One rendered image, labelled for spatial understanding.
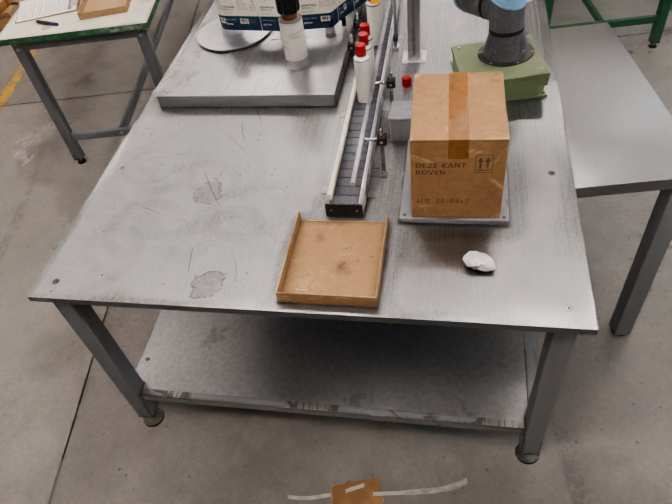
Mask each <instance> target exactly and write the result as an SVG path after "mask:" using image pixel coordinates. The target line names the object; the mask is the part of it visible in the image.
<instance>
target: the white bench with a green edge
mask: <svg viewBox="0 0 672 504"><path fill-rule="evenodd" d="M159 1H160V0H131V2H130V6H129V9H128V12H125V13H120V14H114V15H108V16H102V17H97V18H91V19H85V20H80V19H79V17H78V15H77V12H78V11H76V12H71V13H66V14H61V15H56V16H51V17H47V18H42V19H37V20H43V21H50V22H57V23H58V24H59V26H51V25H46V24H40V23H37V22H36V20H32V21H27V22H22V23H17V24H15V21H16V18H17V15H18V12H19V9H18V10H17V11H16V13H15V14H14V15H13V17H12V18H11V19H10V21H9V22H8V24H7V25H6V26H5V28H4V29H3V30H2V32H1V33H0V46H8V45H11V46H12V48H13V50H14V52H15V54H16V55H17V57H18V59H19V61H20V63H21V64H22V66H23V68H24V70H25V72H26V73H27V75H28V77H29V79H30V81H31V82H32V84H33V86H34V88H35V90H36V91H37V93H38V95H39V97H40V99H41V100H42V102H43V104H44V106H45V108H46V109H47V111H48V113H49V115H50V117H51V118H52V120H53V122H54V124H55V126H56V127H57V129H58V131H59V133H60V135H61V136H62V138H63V140H64V142H65V144H66V145H67V147H68V149H69V151H70V153H71V154H72V156H73V158H74V160H78V163H79V164H83V163H85V162H86V159H85V158H84V155H85V153H84V152H83V150H82V148H81V146H80V144H79V142H78V140H83V139H94V138H104V137H114V136H123V135H127V134H128V133H129V131H130V129H131V128H132V126H129V123H130V121H131V118H132V115H133V112H134V110H135V107H136V104H137V102H138V99H139V96H140V93H141V91H142V88H143V85H144V82H145V80H146V77H147V74H148V72H149V71H150V74H151V76H152V79H153V81H154V84H155V87H157V86H158V84H159V82H160V81H161V79H162V78H163V76H164V74H163V71H162V68H161V65H160V63H159V60H158V57H157V54H156V49H157V47H158V44H159V41H160V38H161V35H162V33H163V30H164V27H165V24H166V21H167V18H168V16H169V13H170V10H171V7H172V4H173V1H174V0H167V1H166V4H165V7H164V9H163V12H162V15H161V17H160V20H159V23H158V26H157V28H156V31H155V34H154V36H153V39H152V41H151V38H150V35H149V32H148V28H149V27H150V24H151V22H152V19H153V16H154V14H155V11H156V9H157V6H158V4H159ZM135 37H137V40H138V42H139V45H140V47H141V50H142V53H143V55H144V58H145V60H144V63H143V65H142V68H141V71H140V73H139V76H138V79H137V81H136V84H135V86H134V89H133V92H132V94H131V97H130V99H129V102H128V104H127V107H126V110H125V112H124V115H123V117H122V120H121V123H120V125H119V127H116V128H106V129H96V130H86V131H75V132H73V131H72V129H71V127H70V125H69V124H68V122H67V120H66V118H65V116H64V114H63V112H62V110H61V109H60V107H59V105H58V103H57V101H56V99H55V97H54V95H53V94H52V92H51V90H50V88H49V86H48V84H47V82H46V81H45V79H44V77H43V75H42V73H41V71H40V69H39V67H38V66H37V64H36V62H35V60H34V58H33V56H32V54H31V52H30V50H34V49H43V48H51V47H60V46H68V45H76V44H85V43H93V42H101V41H110V40H118V39H127V38H135Z"/></svg>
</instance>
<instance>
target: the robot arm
mask: <svg viewBox="0 0 672 504"><path fill-rule="evenodd" d="M453 2H454V4H455V6H456V7H457V8H458V9H460V10H461V11H463V12H465V13H468V14H472V15H475V16H477V17H480V18H483V19H485V20H488V21H489V33H488V36H487V39H486V42H485V45H484V48H483V56H484V57H485V58H486V59H487V60H489V61H492V62H497V63H509V62H515V61H518V60H520V59H522V58H524V57H525V56H526V55H527V54H528V48H529V46H528V42H527V39H526V35H525V32H524V25H525V9H526V2H527V0H453Z"/></svg>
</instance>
